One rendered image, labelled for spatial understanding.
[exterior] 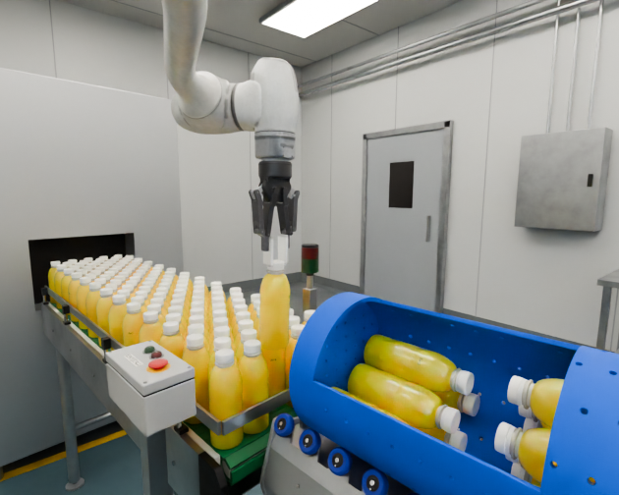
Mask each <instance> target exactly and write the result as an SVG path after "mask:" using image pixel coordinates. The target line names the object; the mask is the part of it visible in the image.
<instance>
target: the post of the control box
mask: <svg viewBox="0 0 619 495"><path fill-rule="evenodd" d="M140 442H141V471H142V486H143V495H169V488H168V470H167V454H166V436H165V429H163V430H161V431H159V432H157V433H154V434H152V435H150V436H148V437H145V436H144V435H143V434H142V432H141V431H140Z"/></svg>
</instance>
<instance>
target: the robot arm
mask: <svg viewBox="0 0 619 495"><path fill-rule="evenodd" d="M161 2H162V6H163V24H164V67H165V72H166V76H167V78H168V81H169V82H170V84H171V85H172V87H173V88H174V89H175V91H176V92H177V93H176V94H175V95H174V97H173V98H172V101H171V110H172V114H173V117H174V119H175V121H176V122H177V124H178V125H179V126H181V127H182V128H184V129H185V130H188V131H190V132H193V133H197V134H204V135H223V134H232V133H236V132H254V149H255V158H256V159H259V160H261V161H259V163H258V176H259V178H260V182H259V185H258V188H256V189H254V190H249V195H250V198H251V200H252V213H253V233H254V234H257V235H259V236H261V250H262V251H263V266H268V267H273V237H272V236H270V234H271V227H272V219H273V212H274V207H275V206H276V207H277V213H278V220H279V226H280V233H281V234H278V260H282V261H284V264H286V265H287V264H289V263H288V248H289V247H290V236H292V235H293V232H296V231H297V213H298V199H299V196H300V191H295V190H294V189H292V187H291V184H290V179H291V178H292V163H291V162H289V160H293V159H295V140H296V137H295V133H296V126H297V123H298V118H299V95H298V85H297V79H296V75H295V72H294V70H293V68H292V67H291V65H290V64H289V63H288V62H287V61H285V60H283V59H279V58H261V59H259V60H258V61H257V63H256V64H255V66H254V68H253V71H252V77H251V80H250V81H246V82H241V83H228V81H226V80H223V79H220V78H218V77H216V76H214V75H213V74H212V73H209V72H197V71H196V64H197V56H198V53H199V49H200V45H201V40H202V36H203V32H204V27H205V22H206V16H207V0H161ZM262 196H263V199H262V198H261V197H262ZM291 226H292V227H291Z"/></svg>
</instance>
